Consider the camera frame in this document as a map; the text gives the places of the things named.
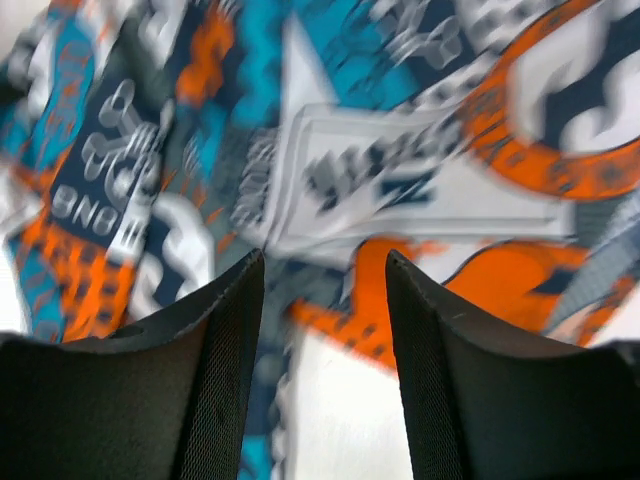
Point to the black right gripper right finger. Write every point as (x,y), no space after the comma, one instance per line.
(484,399)

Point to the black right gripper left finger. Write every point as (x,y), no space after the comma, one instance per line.
(163,398)

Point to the colourful patterned shorts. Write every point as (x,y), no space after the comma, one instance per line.
(147,146)

